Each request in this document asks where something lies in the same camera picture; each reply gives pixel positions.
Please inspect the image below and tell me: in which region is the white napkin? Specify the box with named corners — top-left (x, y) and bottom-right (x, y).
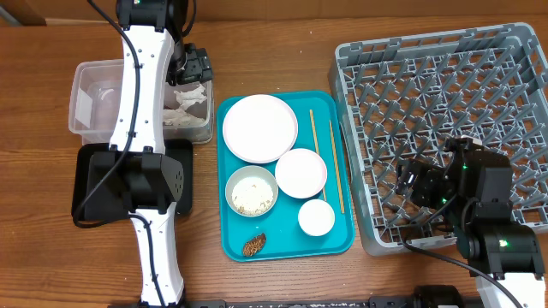
top-left (163, 83), bottom-right (208, 127)

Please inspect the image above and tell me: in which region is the large white plate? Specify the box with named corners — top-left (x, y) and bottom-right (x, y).
top-left (222, 94), bottom-right (299, 163)

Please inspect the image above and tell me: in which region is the medium white bowl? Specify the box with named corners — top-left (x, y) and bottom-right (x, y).
top-left (275, 148), bottom-right (327, 198)

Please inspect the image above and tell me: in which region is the white rice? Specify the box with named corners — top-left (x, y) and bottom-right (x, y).
top-left (230, 177), bottom-right (274, 216)

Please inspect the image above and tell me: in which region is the teal serving tray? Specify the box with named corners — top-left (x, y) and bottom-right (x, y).
top-left (217, 91), bottom-right (355, 262)

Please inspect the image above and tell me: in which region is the small white cup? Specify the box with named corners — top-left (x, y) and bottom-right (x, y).
top-left (298, 199), bottom-right (336, 237)

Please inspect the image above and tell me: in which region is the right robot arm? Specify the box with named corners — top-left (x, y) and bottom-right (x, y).
top-left (395, 135), bottom-right (546, 307)

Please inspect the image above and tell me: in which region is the clear plastic bin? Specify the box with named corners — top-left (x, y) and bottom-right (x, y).
top-left (68, 59), bottom-right (214, 145)

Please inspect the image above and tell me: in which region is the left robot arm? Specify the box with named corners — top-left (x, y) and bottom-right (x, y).
top-left (72, 1), bottom-right (213, 307)

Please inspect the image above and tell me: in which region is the brown pine cone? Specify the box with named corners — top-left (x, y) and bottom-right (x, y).
top-left (242, 233), bottom-right (266, 258)

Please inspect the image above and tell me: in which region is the grey bowl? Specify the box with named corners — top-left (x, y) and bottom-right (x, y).
top-left (225, 165), bottom-right (279, 217)

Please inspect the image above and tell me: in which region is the grey dishwasher rack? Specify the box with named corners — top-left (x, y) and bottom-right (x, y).
top-left (329, 23), bottom-right (547, 256)

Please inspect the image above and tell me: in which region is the left wooden chopstick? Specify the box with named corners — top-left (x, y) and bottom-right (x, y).
top-left (309, 109), bottom-right (328, 202)

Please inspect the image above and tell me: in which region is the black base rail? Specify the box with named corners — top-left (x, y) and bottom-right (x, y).
top-left (186, 296), bottom-right (415, 308)

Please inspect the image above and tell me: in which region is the black plastic tray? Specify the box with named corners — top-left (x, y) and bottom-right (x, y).
top-left (71, 139), bottom-right (193, 222)

